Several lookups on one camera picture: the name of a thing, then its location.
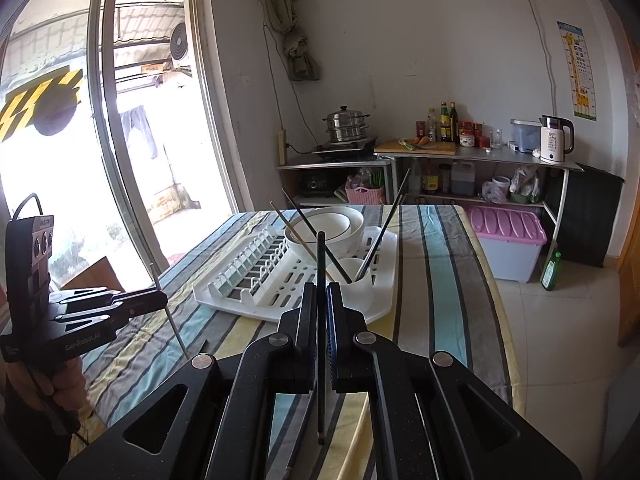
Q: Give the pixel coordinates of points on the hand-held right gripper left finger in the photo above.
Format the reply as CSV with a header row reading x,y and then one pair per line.
x,y
309,340

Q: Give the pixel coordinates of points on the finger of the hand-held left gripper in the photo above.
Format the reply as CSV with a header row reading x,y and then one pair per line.
x,y
145,299
115,316

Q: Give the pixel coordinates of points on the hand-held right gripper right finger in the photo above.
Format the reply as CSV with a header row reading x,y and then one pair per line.
x,y
334,340

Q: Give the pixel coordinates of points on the light wooden chopstick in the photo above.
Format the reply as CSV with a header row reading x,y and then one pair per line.
x,y
295,234
165,305

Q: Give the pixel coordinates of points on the black chopstick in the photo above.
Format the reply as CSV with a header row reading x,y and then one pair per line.
x,y
320,260
312,230
387,215

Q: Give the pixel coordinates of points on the person's left hand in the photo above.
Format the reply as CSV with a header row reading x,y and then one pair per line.
x,y
67,385

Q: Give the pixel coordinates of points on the white bowl with dark rim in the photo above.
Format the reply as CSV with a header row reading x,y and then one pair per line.
x,y
357,247
330,222

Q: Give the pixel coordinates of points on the white plastic dish rack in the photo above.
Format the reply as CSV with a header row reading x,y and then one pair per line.
x,y
387,255

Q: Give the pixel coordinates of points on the striped tablecloth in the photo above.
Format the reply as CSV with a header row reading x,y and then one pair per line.
x,y
440,310

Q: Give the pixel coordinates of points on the pink basket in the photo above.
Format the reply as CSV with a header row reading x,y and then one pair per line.
x,y
365,196

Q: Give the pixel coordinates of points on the black kitchen appliance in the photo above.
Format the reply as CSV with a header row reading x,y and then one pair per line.
x,y
317,185

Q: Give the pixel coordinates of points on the yellow black window sticker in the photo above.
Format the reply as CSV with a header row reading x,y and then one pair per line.
x,y
45,105

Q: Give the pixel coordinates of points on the metal stove stand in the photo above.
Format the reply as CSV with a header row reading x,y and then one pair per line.
x,y
325,161

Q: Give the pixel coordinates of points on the brown sauce bottle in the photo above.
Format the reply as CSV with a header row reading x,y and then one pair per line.
x,y
430,182

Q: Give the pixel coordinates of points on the black gas stove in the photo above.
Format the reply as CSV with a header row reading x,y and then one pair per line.
x,y
345,149

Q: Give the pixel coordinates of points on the beige power strip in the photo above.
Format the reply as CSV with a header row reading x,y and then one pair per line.
x,y
281,147

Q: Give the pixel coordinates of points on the grey plastic jug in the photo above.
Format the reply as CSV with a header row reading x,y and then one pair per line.
x,y
462,182

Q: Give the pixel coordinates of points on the storage box with pink lid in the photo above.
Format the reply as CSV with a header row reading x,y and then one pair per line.
x,y
505,230

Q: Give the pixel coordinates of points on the sliding glass door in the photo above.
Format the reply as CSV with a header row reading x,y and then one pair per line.
x,y
220,110

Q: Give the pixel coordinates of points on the steel steamer pot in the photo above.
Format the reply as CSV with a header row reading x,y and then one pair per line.
x,y
347,127

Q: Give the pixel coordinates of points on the wooden cutting board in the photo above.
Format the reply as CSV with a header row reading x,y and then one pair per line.
x,y
440,149

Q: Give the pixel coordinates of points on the small red spice jar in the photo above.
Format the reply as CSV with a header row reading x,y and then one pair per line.
x,y
420,132

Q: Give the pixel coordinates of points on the green plastic bottle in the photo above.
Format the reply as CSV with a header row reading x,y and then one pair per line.
x,y
550,275

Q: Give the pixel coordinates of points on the clear seasoning bottle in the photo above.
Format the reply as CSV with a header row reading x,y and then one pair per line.
x,y
432,127

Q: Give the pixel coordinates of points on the dark bottle with yellow label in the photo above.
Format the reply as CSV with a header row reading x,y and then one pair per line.
x,y
444,127

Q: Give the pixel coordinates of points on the white jar with red lid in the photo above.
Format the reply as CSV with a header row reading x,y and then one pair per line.
x,y
466,139

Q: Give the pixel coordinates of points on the clear plastic bag bundle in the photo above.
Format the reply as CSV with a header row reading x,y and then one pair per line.
x,y
525,185

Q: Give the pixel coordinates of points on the dark green bottle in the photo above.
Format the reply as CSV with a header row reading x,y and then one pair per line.
x,y
453,125

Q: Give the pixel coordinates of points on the metal shelf rack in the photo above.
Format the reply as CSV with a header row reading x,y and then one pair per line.
x,y
500,156

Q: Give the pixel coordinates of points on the drinking glass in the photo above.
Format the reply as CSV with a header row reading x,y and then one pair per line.
x,y
496,141

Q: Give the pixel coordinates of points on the outdoor air conditioner unit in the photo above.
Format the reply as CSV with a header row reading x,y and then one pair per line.
x,y
179,42

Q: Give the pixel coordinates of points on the clear container with blue lid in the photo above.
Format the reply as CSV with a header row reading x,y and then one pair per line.
x,y
525,137

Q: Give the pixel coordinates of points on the hanging grey cloth bundle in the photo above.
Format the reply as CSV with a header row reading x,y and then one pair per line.
x,y
300,60

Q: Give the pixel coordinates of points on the black panel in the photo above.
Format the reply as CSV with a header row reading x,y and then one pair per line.
x,y
585,215

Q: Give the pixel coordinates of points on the white electric kettle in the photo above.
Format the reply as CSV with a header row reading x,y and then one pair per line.
x,y
552,142

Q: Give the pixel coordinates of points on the orange wooden door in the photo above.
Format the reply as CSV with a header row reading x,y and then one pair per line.
x,y
629,300

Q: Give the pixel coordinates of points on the giraffe wall poster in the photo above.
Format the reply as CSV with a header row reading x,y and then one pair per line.
x,y
577,70

